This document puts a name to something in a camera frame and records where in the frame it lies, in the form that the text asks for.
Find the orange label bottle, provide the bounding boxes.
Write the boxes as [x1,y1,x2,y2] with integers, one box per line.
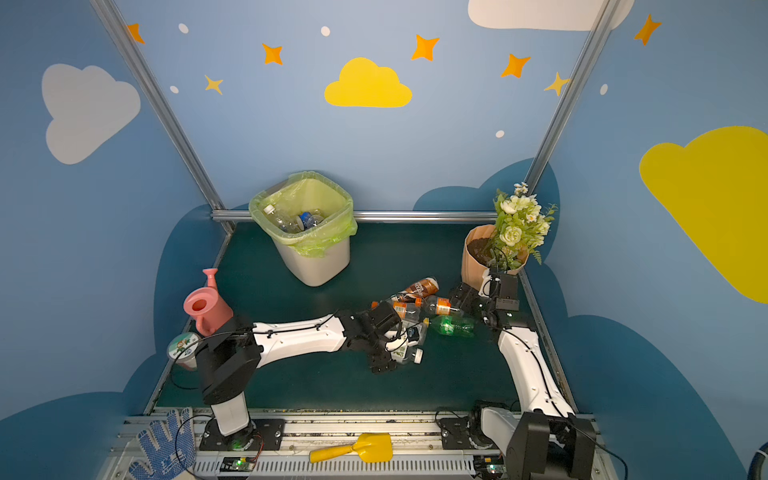
[422,295,464,317]

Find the green plastic bottle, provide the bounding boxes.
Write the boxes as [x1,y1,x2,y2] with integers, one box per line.
[425,315,475,338]

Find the brown tea bottle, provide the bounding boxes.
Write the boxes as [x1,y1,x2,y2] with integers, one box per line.
[390,277,439,303]

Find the small blue label bottle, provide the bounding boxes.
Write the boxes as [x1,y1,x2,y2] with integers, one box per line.
[298,209,325,231]

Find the orange cap bottle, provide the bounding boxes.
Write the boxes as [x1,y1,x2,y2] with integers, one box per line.
[387,299,422,323]

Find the lime label jar bottle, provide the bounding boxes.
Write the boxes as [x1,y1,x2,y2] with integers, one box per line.
[391,344,423,364]

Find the clear bottle white cap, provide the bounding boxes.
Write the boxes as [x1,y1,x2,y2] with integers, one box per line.
[263,204,299,234]

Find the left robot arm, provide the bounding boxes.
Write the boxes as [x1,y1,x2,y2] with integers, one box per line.
[195,303,404,437]

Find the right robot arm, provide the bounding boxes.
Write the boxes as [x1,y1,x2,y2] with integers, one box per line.
[436,273,598,479]

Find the white trash bin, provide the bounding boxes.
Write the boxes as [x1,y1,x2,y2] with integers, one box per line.
[272,234,351,287]

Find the green plastic bin liner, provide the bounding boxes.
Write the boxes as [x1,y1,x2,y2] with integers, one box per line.
[248,171,358,243]

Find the white artificial flowers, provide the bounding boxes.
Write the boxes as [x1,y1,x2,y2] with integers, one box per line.
[484,182,558,271]

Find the yellow plastic shovel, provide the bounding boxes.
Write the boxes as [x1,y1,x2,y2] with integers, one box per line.
[309,433,394,463]

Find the pink watering can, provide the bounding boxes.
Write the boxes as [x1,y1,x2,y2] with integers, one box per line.
[183,268,234,337]

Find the right controller board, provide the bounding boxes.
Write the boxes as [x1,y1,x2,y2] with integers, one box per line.
[472,455,506,480]

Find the controller board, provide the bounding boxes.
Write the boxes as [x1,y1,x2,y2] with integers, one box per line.
[472,455,506,480]
[220,457,257,473]

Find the left controller board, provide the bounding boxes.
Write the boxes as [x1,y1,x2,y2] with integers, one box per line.
[220,457,257,473]

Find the blue dotted work glove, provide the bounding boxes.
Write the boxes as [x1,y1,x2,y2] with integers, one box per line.
[128,408,197,480]

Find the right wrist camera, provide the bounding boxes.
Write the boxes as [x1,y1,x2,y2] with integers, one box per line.
[478,269,493,298]

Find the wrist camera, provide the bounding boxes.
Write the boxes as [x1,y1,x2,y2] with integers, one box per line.
[385,333,418,357]
[478,269,493,298]

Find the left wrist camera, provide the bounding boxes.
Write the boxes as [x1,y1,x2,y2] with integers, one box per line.
[385,333,418,357]

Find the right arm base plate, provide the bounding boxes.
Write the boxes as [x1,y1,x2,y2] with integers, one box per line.
[437,416,478,450]

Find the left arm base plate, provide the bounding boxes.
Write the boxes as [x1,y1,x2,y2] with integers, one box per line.
[198,419,285,452]

